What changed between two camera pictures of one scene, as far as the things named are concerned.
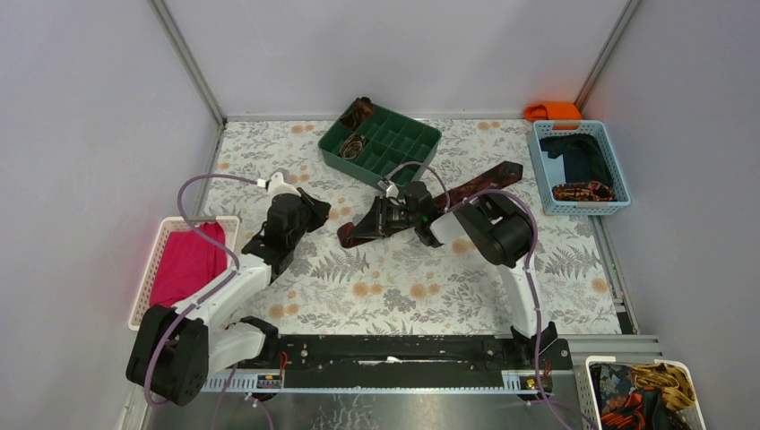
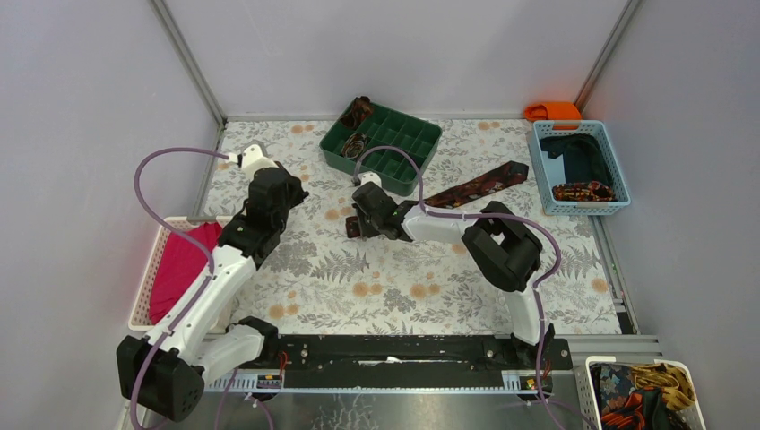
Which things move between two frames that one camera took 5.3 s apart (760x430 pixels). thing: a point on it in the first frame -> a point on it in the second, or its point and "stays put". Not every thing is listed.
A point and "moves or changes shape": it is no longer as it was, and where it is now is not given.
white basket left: (230, 225) stays put
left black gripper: (268, 250) -> (290, 193)
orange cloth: (554, 111) stays put
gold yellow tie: (676, 385) stays put
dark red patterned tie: (351, 236) moves or changes shape
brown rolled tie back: (361, 109) stays put
